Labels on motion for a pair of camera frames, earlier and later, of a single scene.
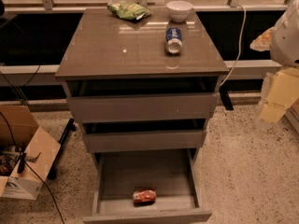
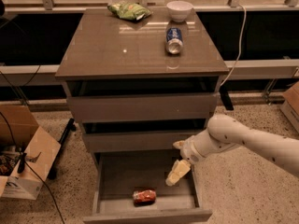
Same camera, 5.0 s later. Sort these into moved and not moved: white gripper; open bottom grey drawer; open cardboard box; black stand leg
Moved: white gripper
Not moved: open cardboard box; black stand leg; open bottom grey drawer
